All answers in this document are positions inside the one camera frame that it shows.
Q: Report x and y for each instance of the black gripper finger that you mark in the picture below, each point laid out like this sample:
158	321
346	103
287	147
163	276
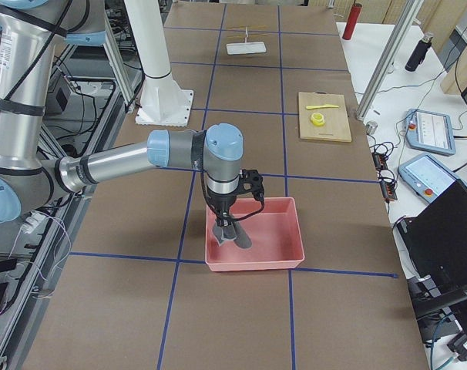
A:
229	232

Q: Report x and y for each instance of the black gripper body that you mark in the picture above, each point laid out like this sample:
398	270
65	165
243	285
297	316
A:
223	203

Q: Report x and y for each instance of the grey and pink cloth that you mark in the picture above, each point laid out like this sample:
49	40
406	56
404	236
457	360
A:
242	239

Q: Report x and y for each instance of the black water bottle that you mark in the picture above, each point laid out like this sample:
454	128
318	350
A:
419	53

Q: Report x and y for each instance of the pink plastic bin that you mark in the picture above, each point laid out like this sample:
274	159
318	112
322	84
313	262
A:
276	241

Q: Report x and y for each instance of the lemon slice toy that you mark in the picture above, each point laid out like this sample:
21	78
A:
317	119

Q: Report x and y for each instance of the bamboo cutting board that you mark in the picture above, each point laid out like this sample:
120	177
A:
324	117

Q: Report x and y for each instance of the yellow plastic knife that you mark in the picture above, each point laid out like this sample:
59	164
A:
322	106

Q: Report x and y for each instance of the white rectangular tray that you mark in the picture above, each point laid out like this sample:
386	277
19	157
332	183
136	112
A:
245	48

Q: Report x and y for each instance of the wooden chopstick at tray edge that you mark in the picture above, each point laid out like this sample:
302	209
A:
239	27

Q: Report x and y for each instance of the blue teach pendant near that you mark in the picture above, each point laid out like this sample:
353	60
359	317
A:
427	176

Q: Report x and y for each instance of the blue teach pendant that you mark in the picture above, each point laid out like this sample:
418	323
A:
430	132
427	176

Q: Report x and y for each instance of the black monitor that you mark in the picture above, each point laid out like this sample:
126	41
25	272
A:
436	239

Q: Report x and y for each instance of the blue teach pendant far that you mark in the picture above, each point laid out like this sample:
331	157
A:
430	132

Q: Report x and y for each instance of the red cylinder bottle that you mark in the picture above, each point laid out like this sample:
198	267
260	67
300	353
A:
352	21

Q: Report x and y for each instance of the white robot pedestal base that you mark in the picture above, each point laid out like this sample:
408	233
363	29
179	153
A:
162	101

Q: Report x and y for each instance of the aluminium frame post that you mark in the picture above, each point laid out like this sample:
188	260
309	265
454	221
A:
405	20

